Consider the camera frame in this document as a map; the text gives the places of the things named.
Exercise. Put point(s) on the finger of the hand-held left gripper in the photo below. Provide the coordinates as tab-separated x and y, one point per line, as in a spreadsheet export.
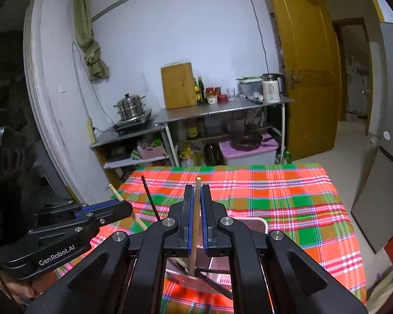
85	225
101	207

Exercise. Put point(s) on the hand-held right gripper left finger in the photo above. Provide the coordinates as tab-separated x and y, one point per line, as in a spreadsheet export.
190	209

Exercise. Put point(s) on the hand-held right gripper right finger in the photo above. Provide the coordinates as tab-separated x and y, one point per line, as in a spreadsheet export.
204	209

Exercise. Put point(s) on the wooden chopstick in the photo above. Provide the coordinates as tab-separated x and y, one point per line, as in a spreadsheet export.
196	209
115	192

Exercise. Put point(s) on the pink plastic utensil basket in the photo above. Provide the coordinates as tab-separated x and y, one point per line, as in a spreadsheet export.
216	266

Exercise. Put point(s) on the person's left hand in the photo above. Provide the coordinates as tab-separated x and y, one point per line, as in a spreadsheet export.
23	291

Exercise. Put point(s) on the yellow oil jug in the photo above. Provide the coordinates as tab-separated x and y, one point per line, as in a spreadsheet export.
187	158

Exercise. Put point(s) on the dark glass jug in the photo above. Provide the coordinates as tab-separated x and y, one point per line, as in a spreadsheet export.
213	155

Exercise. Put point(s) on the small pink basket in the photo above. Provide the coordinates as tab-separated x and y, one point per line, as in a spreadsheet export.
152	153

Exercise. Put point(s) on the purple lid storage box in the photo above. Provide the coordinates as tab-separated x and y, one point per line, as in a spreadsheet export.
249	157

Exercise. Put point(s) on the low steel kitchen stand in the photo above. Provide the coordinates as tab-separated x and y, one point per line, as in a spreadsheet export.
127	137

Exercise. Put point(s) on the plaid tablecloth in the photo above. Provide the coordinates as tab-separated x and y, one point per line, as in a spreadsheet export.
281	202

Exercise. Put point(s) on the beige power strip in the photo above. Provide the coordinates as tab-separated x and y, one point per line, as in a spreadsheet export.
90	130

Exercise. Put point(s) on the black frying pan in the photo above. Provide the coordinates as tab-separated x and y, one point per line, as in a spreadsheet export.
247	140

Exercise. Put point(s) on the black cooktop stove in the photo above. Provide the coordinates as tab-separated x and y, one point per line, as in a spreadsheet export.
131	125

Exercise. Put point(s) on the tall steel kitchen table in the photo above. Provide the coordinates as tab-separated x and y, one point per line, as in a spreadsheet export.
216	109

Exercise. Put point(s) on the steel steamer pot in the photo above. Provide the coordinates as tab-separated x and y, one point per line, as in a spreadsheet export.
130	106

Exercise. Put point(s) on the red lid jar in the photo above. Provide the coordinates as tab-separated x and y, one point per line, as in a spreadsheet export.
222	98

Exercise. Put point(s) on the yellow oil bottle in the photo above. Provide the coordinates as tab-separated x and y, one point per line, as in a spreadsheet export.
196	93

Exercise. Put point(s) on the clear glass cup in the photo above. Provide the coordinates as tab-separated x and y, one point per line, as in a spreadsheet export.
231	95

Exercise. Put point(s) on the dark oil bottle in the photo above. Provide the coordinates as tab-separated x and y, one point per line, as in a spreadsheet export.
201	91

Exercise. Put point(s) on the wooden cutting board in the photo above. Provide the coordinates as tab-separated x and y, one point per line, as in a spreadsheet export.
178	86

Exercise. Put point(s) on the clear plastic storage container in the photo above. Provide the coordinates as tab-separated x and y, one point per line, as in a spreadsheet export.
249	88

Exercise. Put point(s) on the white electric kettle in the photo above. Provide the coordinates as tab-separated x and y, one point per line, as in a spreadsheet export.
271	88

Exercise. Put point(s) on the olive hanging cloth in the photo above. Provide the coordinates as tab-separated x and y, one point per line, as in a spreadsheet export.
91	49

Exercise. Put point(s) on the yellow wooden door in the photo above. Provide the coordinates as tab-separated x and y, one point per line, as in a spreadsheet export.
301	72

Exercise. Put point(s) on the silver refrigerator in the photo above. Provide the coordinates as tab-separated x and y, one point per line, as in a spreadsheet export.
386	196

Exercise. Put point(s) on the white wall switch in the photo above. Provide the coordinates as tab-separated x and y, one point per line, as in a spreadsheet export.
63	90

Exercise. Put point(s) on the yellow door frame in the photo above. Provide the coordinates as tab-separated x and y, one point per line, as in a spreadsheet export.
376	0

